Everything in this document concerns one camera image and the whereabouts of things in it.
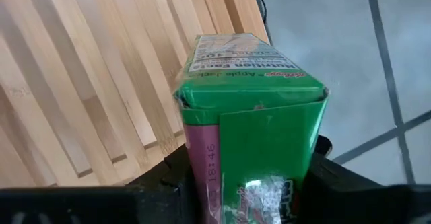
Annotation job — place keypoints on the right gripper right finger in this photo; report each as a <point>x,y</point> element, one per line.
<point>363,204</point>

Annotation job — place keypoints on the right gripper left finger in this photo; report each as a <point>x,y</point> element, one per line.
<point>101,205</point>

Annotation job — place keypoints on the green Apple Jacks cereal box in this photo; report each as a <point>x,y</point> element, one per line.
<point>256,133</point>

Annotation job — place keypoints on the wooden slatted shelf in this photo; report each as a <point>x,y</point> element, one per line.
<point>101,82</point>

